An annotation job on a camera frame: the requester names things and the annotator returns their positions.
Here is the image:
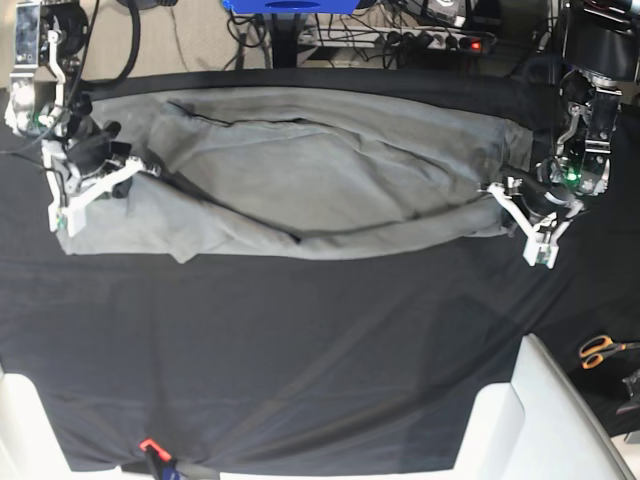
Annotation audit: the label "black table cloth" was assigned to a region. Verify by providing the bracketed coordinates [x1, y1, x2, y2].
[0, 69, 640, 477]

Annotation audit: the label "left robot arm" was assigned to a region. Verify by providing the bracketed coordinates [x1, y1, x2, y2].
[484, 1, 639, 268]

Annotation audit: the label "white chair left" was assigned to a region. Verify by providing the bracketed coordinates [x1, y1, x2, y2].
[1, 370, 71, 479]

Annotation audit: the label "red blue clamp bottom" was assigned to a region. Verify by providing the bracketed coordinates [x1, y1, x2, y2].
[139, 438, 182, 480]

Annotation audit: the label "grey T-shirt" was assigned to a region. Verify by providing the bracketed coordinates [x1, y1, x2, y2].
[57, 87, 533, 263]

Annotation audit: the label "orange handled scissors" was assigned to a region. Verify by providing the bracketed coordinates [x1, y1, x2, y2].
[578, 335, 639, 370]

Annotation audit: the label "white chair right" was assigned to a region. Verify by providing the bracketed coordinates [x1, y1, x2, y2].
[453, 334, 634, 479]

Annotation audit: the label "white power strip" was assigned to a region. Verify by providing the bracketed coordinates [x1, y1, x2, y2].
[298, 25, 497, 54]

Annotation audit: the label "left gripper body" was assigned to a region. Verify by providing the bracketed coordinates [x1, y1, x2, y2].
[478, 167, 585, 269]

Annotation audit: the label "black tool right edge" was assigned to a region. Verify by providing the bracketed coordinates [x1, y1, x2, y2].
[616, 370, 640, 415]

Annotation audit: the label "black metal stand pole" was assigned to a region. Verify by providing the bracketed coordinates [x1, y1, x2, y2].
[267, 13, 306, 69]

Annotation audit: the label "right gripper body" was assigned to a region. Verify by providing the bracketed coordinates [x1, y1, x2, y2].
[41, 119, 160, 237]

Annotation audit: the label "blue plastic box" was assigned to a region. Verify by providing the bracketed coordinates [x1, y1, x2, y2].
[221, 0, 359, 15]

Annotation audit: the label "white chair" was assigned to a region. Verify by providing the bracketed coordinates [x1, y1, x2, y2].
[453, 334, 634, 479]
[1, 370, 71, 479]

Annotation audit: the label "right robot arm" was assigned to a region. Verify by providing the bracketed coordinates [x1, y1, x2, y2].
[5, 1, 161, 237]

